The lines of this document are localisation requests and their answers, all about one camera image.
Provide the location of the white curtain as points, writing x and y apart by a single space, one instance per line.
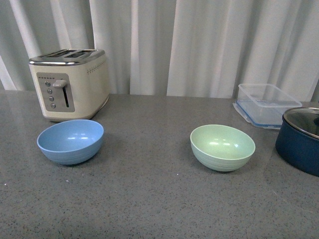
198 48

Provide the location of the dark blue saucepan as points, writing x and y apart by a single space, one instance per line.
298 149

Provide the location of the blue bowl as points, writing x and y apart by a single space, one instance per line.
71 142

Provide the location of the glass pot lid blue knob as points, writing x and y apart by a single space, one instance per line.
305 120

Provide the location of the green bowl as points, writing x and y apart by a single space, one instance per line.
221 148

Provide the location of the cream two-slot toaster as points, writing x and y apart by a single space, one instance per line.
71 83

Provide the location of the clear plastic food container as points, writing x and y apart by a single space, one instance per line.
263 105

